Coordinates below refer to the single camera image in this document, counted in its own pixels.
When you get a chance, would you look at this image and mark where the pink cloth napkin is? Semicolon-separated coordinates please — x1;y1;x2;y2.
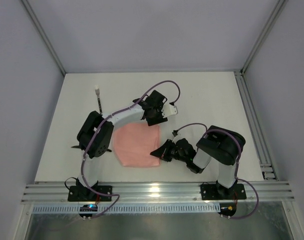
113;122;160;168

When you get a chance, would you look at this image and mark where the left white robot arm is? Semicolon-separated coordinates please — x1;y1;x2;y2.
77;90;167;189

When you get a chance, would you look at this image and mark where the right small controller board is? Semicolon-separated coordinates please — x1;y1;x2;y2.
218;202;237;219

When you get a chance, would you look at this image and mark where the small controller board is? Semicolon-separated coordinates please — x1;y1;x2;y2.
79;203;98;220
218;202;237;219

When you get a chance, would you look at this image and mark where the left small controller board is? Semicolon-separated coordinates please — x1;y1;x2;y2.
79;203;98;220

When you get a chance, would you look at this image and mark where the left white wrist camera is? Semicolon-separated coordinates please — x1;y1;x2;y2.
162;104;178;118

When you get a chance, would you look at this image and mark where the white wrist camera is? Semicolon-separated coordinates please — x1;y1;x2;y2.
172;130;181;140
162;104;178;118

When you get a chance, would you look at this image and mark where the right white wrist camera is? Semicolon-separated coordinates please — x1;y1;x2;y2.
172;130;181;140

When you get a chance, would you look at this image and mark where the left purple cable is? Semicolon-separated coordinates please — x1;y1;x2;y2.
81;80;181;219

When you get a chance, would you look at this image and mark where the purple cable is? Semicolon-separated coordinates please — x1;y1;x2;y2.
173;122;260;221
81;80;181;219

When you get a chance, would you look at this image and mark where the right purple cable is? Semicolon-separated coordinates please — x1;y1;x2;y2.
173;122;260;221

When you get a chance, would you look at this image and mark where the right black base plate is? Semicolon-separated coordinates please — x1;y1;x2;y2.
200;181;247;200

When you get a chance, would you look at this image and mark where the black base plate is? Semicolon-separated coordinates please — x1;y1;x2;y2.
200;181;247;200
64;177;113;203

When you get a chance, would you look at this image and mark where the black handled knife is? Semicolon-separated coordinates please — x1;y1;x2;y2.
71;145;112;153

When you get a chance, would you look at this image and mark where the right side aluminium rail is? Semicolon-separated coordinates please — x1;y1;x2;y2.
234;71;278;181

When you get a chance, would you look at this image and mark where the aluminium rail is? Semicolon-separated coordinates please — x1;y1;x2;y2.
234;71;278;181
21;181;294;204

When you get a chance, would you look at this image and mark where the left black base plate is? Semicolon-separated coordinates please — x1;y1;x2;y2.
64;177;113;203

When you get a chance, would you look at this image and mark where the slotted cable duct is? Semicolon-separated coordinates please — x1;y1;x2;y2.
32;202;219;215

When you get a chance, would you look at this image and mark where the front aluminium rail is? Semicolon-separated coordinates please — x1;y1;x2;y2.
21;181;294;204

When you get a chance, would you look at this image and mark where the left corner aluminium post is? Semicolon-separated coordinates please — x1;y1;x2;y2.
20;0;67;76

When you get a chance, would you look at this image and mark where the corner aluminium post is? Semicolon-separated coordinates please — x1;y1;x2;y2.
20;0;67;76
240;0;288;75

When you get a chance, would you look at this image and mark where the right corner aluminium post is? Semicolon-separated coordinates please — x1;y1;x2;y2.
240;0;288;75

